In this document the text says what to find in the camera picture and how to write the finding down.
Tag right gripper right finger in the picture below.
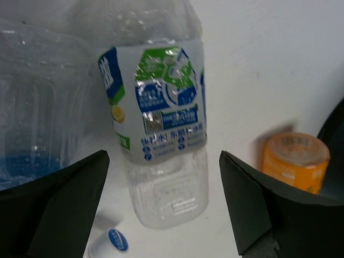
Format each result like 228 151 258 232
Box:
219 151 343 257

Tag orange juice plastic bottle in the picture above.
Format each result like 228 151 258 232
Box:
262 132 330 195

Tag clear bottle green-blue label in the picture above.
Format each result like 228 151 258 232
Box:
98 1 209 229

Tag dark green cylindrical bin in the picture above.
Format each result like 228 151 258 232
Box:
318 101 343 199

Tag clear bottle dark blue label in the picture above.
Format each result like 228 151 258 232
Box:
1 20 101 191

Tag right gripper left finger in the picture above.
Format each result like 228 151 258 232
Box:
1 150 110 258

